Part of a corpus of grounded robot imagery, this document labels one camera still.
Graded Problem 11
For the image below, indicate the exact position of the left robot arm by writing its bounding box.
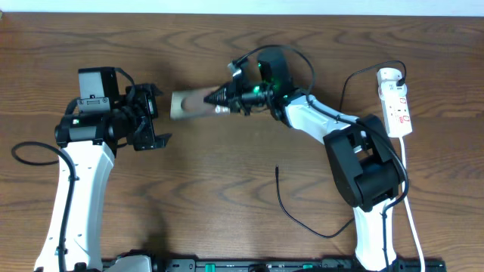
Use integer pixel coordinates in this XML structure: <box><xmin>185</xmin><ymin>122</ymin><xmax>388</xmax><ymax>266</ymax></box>
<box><xmin>34</xmin><ymin>67</ymin><xmax>170</xmax><ymax>271</ymax></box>

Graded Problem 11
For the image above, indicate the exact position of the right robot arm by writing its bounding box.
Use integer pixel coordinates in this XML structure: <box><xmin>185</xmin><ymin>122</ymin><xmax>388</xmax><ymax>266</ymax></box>
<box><xmin>203</xmin><ymin>45</ymin><xmax>408</xmax><ymax>271</ymax></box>

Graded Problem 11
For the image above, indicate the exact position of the white USB charger plug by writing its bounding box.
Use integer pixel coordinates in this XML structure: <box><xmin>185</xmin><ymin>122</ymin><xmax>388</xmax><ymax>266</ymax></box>
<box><xmin>377</xmin><ymin>67</ymin><xmax>408</xmax><ymax>96</ymax></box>

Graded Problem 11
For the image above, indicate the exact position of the white power strip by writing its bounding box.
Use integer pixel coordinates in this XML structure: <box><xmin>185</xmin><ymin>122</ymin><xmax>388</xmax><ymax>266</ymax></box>
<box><xmin>378</xmin><ymin>80</ymin><xmax>412</xmax><ymax>138</ymax></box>

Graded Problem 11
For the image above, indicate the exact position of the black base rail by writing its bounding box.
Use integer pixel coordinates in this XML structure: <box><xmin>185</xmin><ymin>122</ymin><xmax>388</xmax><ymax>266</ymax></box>
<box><xmin>101</xmin><ymin>258</ymin><xmax>447</xmax><ymax>272</ymax></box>

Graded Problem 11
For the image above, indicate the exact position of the black charging cable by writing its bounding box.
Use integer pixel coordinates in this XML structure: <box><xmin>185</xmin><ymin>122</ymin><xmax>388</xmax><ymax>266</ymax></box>
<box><xmin>275</xmin><ymin>60</ymin><xmax>408</xmax><ymax>240</ymax></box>

